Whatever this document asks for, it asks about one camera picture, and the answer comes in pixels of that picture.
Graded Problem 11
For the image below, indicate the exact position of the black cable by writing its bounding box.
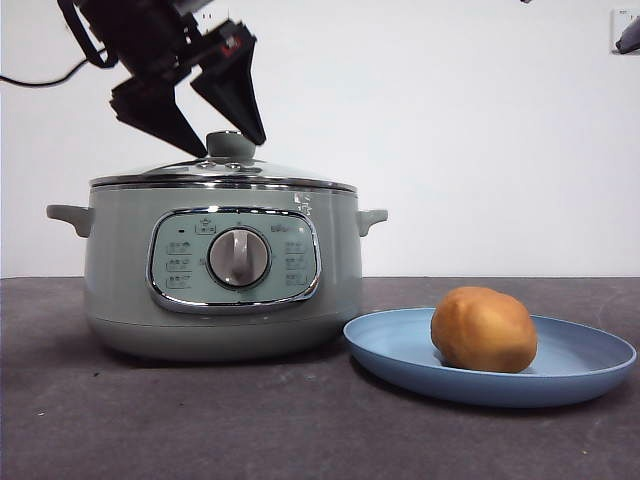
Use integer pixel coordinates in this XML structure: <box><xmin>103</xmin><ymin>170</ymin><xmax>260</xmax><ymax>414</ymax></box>
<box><xmin>0</xmin><ymin>0</ymin><xmax>112</xmax><ymax>87</ymax></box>

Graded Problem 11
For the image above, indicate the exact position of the pale green electric steamer pot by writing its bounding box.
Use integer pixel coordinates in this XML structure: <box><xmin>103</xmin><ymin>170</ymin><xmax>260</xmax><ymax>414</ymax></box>
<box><xmin>45</xmin><ymin>185</ymin><xmax>390</xmax><ymax>363</ymax></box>

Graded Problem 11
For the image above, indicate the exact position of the glass lid with green knob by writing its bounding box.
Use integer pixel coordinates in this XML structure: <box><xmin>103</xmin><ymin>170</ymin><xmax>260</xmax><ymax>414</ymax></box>
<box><xmin>88</xmin><ymin>130</ymin><xmax>358</xmax><ymax>195</ymax></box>

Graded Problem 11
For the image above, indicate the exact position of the white wall socket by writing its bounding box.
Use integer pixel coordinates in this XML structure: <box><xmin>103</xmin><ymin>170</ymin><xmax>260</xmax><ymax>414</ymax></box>
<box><xmin>609</xmin><ymin>8</ymin><xmax>640</xmax><ymax>55</ymax></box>

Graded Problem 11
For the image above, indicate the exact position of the blue round plate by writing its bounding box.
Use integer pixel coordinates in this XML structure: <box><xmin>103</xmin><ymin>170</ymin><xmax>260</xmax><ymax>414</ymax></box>
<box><xmin>342</xmin><ymin>307</ymin><xmax>637</xmax><ymax>409</ymax></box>

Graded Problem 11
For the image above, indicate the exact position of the brown potato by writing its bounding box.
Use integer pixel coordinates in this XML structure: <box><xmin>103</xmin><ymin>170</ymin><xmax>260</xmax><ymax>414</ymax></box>
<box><xmin>430</xmin><ymin>285</ymin><xmax>540</xmax><ymax>374</ymax></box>

